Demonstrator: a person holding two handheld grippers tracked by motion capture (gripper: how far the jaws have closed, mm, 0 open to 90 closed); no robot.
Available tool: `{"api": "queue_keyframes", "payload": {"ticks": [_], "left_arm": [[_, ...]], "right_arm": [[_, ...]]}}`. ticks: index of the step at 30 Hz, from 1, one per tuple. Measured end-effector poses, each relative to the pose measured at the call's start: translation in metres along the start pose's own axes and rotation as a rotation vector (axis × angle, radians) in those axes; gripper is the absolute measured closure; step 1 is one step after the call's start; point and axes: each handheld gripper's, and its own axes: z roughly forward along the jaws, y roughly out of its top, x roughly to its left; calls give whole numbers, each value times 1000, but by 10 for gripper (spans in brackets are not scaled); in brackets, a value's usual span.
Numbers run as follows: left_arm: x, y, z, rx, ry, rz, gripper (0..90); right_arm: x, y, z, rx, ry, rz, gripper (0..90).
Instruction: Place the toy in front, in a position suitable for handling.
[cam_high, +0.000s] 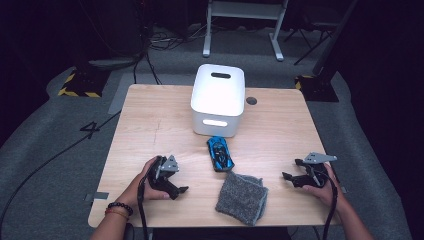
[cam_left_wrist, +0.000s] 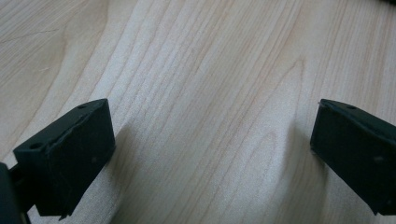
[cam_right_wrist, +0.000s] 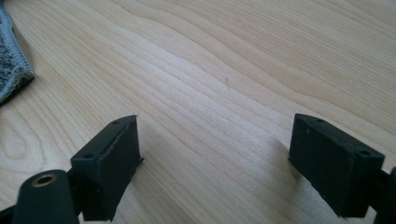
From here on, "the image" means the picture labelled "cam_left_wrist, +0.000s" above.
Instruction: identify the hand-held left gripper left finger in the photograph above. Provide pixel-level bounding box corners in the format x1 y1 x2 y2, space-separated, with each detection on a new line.
12 98 117 220

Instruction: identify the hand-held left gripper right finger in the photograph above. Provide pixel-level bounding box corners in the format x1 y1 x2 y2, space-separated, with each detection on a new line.
309 98 396 217

